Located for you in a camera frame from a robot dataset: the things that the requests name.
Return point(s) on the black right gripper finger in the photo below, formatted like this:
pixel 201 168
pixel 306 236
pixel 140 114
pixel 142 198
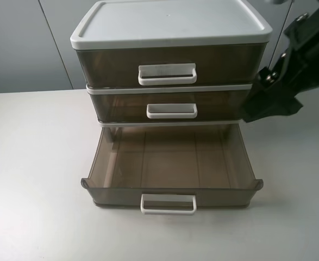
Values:
pixel 269 96

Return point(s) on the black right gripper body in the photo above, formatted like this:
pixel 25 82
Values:
pixel 297 70

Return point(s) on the smoky brown drawer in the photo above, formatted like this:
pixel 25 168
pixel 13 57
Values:
pixel 172 170
pixel 168 66
pixel 169 107

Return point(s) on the white plastic drawer cabinet frame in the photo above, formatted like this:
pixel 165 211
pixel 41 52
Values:
pixel 153 24

